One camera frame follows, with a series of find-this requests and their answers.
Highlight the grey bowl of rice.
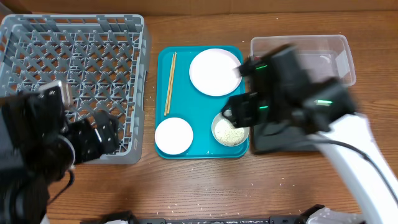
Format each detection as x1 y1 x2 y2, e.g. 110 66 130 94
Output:
211 113 249 147

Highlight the large white plate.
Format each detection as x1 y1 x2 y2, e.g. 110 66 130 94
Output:
189 49 242 96

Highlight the wooden chopstick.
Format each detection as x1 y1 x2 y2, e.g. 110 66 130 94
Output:
164 52 177 116
165 52 177 115

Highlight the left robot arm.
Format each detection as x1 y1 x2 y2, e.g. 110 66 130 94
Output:
1 88 119 223

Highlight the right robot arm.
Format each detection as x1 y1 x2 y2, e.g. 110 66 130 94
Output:
221 44 397 223

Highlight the black tray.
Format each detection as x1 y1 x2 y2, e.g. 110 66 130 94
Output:
251 122 318 154

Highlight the small white plate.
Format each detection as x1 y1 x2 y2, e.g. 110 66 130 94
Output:
155 117 193 156

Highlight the grey dish rack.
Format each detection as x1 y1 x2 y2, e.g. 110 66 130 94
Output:
1 14 151 164

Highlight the clear plastic bin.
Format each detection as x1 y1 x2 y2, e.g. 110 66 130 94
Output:
250 34 356 86

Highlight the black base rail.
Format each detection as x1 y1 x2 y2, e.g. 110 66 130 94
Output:
80 204 368 224

